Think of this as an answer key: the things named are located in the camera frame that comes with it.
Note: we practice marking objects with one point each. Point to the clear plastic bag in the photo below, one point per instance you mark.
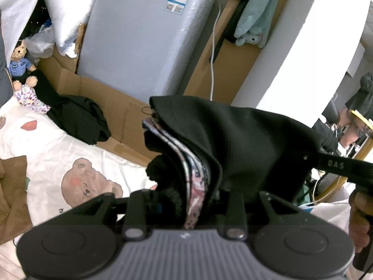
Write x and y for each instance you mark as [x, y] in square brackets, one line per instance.
[40, 42]

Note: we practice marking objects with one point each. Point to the tall cardboard box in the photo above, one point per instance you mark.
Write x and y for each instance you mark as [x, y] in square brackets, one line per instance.
[233, 73]

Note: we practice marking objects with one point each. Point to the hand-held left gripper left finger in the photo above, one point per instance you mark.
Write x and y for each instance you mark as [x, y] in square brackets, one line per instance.
[142, 210]

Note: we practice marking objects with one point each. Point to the teddy bear in blue shirt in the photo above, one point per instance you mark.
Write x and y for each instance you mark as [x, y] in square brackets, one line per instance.
[19, 64]

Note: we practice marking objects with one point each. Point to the person's right hand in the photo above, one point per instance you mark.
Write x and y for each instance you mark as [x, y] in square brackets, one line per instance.
[357, 224]

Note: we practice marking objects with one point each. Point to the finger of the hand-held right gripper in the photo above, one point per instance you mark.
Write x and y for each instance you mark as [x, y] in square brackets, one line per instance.
[316, 160]

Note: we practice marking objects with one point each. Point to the plastic-wrapped grey mattress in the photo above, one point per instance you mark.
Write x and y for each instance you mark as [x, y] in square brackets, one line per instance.
[140, 40]

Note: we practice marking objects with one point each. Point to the white cloth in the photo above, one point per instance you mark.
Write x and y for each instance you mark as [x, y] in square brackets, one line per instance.
[329, 213]

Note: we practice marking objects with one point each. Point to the crumpled black garment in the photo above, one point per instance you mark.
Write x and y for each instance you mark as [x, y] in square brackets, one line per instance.
[78, 116]

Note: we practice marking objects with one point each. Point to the brown shirt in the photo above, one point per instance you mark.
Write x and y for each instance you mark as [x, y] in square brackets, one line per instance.
[11, 198]

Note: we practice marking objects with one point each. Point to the teal hanging towel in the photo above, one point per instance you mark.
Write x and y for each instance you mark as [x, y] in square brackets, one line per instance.
[256, 14]

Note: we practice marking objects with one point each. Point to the cream bear print bedsheet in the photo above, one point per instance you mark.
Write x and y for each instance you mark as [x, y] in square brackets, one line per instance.
[43, 140]

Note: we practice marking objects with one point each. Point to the flat cardboard sheet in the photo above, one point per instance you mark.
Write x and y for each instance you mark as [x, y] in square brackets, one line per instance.
[96, 90]

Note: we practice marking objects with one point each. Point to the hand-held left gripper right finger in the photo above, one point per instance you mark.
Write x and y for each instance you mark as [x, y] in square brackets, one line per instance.
[236, 210]

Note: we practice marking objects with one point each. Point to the doll in floral dress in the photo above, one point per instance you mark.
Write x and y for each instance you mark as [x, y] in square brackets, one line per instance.
[27, 97]

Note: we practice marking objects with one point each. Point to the plastic-wrapped white pillow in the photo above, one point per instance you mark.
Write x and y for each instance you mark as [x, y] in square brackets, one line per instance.
[67, 11]

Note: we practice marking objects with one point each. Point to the black bear-print pants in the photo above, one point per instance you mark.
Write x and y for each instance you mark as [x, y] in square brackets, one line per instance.
[247, 140]

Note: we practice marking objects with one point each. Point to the white curtain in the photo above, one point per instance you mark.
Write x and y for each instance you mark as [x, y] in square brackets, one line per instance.
[17, 3]

